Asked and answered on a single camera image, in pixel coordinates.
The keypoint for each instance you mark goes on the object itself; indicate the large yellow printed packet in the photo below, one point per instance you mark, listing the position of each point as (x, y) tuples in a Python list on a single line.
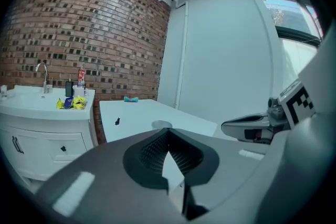
[(79, 102)]

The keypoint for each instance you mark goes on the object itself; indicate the crumpled yellow packet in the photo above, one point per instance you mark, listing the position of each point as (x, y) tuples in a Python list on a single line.
[(60, 104)]

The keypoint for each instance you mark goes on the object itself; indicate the black drawer knob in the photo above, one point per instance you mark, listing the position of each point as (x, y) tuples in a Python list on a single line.
[(63, 149)]

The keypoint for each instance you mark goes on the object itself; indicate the black soap dispenser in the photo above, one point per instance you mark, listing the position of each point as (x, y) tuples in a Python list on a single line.
[(69, 87)]

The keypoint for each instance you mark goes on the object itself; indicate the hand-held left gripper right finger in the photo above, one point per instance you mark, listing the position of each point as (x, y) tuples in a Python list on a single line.
[(249, 186)]

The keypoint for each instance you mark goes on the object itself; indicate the small black clip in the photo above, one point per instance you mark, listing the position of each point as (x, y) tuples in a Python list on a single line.
[(117, 121)]

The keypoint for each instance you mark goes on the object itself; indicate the white wall pipe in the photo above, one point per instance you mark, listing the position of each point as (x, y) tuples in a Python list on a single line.
[(182, 60)]

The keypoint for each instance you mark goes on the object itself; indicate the white table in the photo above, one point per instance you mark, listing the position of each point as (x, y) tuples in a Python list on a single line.
[(136, 115)]

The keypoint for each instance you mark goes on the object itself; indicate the plain white mug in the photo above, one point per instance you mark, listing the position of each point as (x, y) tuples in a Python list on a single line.
[(80, 92)]

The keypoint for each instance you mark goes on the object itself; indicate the dark blue packet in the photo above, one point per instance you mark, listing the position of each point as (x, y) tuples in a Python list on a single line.
[(68, 102)]

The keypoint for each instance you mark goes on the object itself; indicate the white sink vanity cabinet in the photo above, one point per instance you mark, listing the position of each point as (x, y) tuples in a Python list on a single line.
[(34, 115)]

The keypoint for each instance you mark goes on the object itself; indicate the red tube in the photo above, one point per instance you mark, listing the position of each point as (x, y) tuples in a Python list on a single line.
[(81, 77)]

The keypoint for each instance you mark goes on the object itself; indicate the black window frame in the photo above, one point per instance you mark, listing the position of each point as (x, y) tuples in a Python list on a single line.
[(296, 31)]

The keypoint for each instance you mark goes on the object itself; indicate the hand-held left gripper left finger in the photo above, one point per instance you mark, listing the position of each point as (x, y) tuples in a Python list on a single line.
[(105, 178)]

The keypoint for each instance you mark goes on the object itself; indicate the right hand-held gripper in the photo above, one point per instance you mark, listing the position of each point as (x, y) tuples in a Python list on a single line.
[(299, 105)]

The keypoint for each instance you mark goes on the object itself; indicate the chrome faucet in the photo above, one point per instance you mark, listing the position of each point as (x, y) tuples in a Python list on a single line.
[(46, 86)]

